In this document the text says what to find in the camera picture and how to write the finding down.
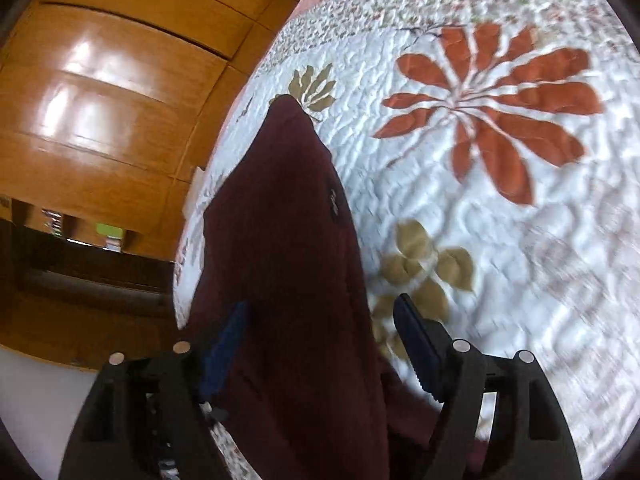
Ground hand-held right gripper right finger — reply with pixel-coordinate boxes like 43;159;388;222
392;292;583;480

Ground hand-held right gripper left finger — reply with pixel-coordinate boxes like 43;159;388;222
59;300;251;480

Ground maroon pants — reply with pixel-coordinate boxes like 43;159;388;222
177;95;488;480

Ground white floral quilt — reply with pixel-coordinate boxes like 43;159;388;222
172;0;640;480

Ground row of books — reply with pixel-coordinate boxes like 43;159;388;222
41;207;126;253

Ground dark wooden shelf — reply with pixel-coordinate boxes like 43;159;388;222
0;195;177;323

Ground wooden wardrobe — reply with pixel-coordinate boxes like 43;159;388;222
0;0;318;372

